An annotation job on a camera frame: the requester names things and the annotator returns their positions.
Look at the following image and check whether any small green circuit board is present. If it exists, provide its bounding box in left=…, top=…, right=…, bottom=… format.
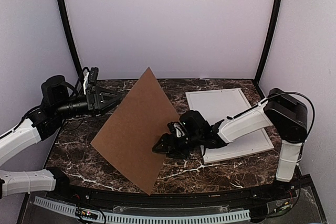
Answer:
left=75, top=208, right=98, bottom=220

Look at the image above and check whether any left black corner post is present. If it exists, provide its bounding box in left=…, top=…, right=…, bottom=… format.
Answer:
left=57, top=0, right=83, bottom=77

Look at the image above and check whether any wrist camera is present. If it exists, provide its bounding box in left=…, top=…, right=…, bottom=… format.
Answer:
left=167, top=110, right=211, bottom=139
left=83, top=67, right=99, bottom=95

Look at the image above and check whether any white slotted cable duct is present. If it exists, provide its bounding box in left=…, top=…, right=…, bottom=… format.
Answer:
left=34, top=196, right=250, bottom=223

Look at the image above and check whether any black corner post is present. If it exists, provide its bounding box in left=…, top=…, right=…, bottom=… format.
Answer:
left=57, top=0, right=83, bottom=77
left=254, top=0, right=281, bottom=84

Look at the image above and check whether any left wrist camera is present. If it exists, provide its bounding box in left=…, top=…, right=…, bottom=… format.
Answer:
left=83, top=67, right=99, bottom=95

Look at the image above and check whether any brown cardboard backing board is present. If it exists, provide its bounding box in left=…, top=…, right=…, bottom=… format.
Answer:
left=91, top=68, right=179, bottom=195

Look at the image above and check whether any white picture frame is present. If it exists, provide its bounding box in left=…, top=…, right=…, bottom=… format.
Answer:
left=185, top=88, right=274, bottom=164

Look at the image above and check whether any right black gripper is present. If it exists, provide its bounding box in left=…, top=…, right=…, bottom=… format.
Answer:
left=152, top=132, right=202, bottom=159

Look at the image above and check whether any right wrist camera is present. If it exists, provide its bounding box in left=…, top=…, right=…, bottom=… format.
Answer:
left=167, top=110, right=211, bottom=139

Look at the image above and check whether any black front rail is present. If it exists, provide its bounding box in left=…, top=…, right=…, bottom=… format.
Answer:
left=46, top=184, right=297, bottom=209

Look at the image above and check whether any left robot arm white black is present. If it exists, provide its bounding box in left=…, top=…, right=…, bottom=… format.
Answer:
left=1, top=73, right=121, bottom=201

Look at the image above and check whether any right black corner post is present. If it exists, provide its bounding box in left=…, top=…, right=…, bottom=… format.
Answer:
left=254, top=0, right=281, bottom=84

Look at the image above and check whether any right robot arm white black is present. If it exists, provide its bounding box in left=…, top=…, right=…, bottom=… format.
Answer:
left=152, top=88, right=316, bottom=200

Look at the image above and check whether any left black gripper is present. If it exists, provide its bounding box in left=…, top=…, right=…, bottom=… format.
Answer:
left=55, top=87, right=124, bottom=120

